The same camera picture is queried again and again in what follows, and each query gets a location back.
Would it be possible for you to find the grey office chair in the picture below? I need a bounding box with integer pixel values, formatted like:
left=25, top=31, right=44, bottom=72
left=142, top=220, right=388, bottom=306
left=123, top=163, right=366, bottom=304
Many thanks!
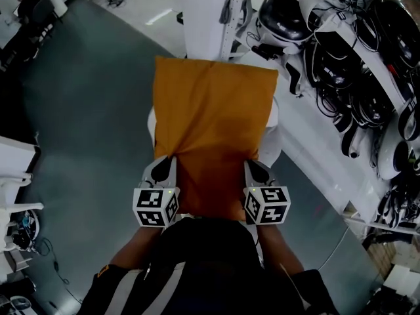
left=31, top=0, right=64, bottom=26

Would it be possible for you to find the long white floor cable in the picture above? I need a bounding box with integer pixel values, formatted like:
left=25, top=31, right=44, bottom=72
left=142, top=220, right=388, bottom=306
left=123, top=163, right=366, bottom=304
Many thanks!
left=316, top=226, right=350, bottom=272

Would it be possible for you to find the person's black shirt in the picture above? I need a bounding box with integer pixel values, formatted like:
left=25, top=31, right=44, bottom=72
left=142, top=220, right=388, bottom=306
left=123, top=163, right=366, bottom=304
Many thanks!
left=77, top=217, right=341, bottom=315

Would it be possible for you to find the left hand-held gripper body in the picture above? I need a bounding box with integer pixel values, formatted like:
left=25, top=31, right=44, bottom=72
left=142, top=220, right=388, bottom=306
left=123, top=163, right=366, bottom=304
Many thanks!
left=133, top=180, right=181, bottom=228

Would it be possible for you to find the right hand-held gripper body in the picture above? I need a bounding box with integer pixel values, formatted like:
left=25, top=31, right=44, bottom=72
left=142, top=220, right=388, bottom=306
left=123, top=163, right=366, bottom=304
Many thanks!
left=243, top=184, right=292, bottom=226

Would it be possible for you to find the white square pillar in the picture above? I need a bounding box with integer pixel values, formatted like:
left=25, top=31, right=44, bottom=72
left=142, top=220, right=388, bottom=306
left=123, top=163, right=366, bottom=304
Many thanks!
left=182, top=0, right=230, bottom=60

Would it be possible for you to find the person's left forearm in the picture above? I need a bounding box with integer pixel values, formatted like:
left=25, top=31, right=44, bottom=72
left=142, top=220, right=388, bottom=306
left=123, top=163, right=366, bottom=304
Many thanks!
left=110, top=225, right=163, bottom=271

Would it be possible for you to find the person's right forearm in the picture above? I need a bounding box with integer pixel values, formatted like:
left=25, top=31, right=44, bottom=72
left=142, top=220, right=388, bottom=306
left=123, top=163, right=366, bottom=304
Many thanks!
left=257, top=224, right=306, bottom=275

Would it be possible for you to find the white office desk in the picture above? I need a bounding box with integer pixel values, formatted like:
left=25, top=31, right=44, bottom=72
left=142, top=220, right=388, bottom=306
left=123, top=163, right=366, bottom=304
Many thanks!
left=0, top=0, right=24, bottom=51

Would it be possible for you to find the orange pillowcase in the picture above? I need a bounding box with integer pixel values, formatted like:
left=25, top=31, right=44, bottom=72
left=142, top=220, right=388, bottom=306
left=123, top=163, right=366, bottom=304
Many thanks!
left=152, top=56, right=280, bottom=222

